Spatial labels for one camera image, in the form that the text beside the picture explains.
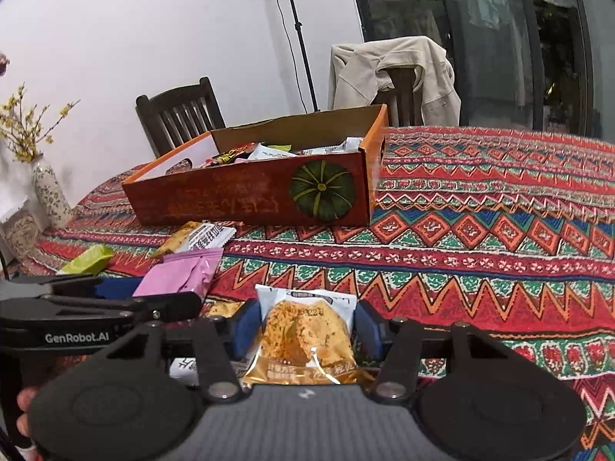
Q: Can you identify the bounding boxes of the beige jacket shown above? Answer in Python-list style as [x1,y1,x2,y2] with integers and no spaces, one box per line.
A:
[329,36,462,128]

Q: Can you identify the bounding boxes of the person's left hand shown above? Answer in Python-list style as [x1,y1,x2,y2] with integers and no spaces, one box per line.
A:
[16,387,42,461]

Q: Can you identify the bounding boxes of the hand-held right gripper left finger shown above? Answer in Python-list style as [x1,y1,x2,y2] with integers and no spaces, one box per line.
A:
[103,298,264,403]

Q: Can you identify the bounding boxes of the white golden snack packet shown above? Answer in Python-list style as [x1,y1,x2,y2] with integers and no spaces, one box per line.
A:
[169,300,246,385]
[153,221,237,256]
[240,283,378,386]

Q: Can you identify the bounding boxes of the yellow flower branches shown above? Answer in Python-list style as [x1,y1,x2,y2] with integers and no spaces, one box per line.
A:
[0,84,80,164]

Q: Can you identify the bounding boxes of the pink snack packet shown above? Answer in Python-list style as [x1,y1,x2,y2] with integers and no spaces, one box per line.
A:
[132,251,224,298]

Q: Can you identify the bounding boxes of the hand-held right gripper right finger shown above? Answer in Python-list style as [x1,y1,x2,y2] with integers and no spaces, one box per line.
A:
[353,300,510,403]

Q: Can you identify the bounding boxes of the patterned jar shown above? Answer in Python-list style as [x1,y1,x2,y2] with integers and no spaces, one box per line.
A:
[0,211,47,263]

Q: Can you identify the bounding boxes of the glass sliding door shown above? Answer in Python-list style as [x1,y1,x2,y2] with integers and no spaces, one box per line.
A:
[346,0,615,141]

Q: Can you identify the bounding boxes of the dark wooden chair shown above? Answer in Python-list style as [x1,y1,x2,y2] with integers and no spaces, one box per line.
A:
[135,77,226,159]
[384,66,424,128]

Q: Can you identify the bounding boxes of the red yellow snack packet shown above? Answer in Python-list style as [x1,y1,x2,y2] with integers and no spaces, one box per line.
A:
[199,141,258,169]

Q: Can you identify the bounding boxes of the orange cardboard box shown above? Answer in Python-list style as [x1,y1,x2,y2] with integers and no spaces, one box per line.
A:
[121,104,388,228]

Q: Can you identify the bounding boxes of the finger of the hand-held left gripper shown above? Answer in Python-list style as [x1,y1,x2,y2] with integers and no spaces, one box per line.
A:
[0,274,145,301]
[45,292,203,323]

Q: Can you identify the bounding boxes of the black light stand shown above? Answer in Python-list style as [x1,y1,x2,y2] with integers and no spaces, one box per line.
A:
[279,0,322,114]

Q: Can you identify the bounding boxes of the light green snack packet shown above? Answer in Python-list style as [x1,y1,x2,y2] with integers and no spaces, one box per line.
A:
[58,244,115,275]

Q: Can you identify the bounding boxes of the small white snack packet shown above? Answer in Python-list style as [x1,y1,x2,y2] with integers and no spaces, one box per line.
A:
[303,137,365,157]

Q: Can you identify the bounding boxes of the long white snack packet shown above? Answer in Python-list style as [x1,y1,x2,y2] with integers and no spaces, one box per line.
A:
[247,144,297,162]

